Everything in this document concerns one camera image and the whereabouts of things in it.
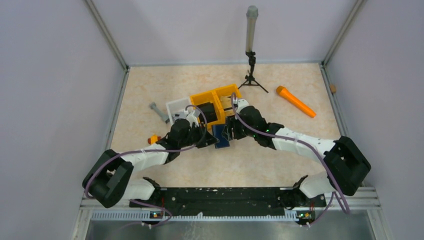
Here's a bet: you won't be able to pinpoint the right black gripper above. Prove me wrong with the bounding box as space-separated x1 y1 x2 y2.
222 113 257 141

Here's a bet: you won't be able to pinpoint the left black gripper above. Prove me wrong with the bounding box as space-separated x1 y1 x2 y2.
179 122 219 149

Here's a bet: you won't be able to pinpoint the blue leather card holder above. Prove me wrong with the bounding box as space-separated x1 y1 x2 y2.
211 124 230 149

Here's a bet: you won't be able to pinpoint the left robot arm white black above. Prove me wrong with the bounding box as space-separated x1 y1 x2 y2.
82 119 219 208

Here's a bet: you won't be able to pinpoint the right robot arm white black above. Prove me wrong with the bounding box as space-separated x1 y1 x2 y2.
223 105 372 206

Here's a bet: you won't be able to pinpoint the black object in bin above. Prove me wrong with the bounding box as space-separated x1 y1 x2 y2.
197 102 218 124

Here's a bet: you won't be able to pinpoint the wooden blocks in bin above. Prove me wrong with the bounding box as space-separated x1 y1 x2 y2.
219 96 233 112

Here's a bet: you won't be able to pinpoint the yellow plastic bin left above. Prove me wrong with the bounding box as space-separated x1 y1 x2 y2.
189 90 225 129

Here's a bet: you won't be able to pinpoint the yellow plastic bin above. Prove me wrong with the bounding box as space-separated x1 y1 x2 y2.
189 90 225 129
214 83 242 117

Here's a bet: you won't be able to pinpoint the yellow plastic bin right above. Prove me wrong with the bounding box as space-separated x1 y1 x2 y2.
214 83 242 117

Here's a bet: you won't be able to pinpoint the white plastic bin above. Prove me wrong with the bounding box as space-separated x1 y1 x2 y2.
165 97 192 125

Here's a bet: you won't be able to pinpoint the small orange red toy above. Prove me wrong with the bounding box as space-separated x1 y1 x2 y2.
147 134 162 145

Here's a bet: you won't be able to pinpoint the black tripod stand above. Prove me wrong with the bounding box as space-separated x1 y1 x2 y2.
238 51 269 94

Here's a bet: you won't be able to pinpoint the grey plastic bolt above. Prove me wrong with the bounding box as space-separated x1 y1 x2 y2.
148 102 170 124

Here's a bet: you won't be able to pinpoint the grey microphone on stand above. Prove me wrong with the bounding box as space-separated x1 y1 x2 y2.
245 5 259 53

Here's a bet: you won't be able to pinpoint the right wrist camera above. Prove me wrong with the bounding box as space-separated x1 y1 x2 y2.
230 95 250 114

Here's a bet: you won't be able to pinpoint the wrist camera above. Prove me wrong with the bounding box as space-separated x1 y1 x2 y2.
172 110 201 127
230 95 250 114

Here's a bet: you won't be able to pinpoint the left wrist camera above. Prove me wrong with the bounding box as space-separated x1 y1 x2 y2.
172 110 201 127

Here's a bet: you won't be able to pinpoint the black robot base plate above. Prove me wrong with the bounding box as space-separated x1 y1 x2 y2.
145 187 327 217

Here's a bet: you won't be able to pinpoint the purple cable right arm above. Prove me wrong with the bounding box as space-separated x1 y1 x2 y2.
230 92 351 216

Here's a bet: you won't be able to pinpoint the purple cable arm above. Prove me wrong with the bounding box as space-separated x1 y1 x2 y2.
84 104 209 200
230 92 351 216

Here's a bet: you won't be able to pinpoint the white cable duct strip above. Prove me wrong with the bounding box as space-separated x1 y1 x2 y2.
91 210 299 222

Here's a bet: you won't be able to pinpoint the small wooden piece on rail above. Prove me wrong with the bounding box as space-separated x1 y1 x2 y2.
329 84 337 94

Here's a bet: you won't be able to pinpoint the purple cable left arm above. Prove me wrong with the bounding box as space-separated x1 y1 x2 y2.
84 104 209 200

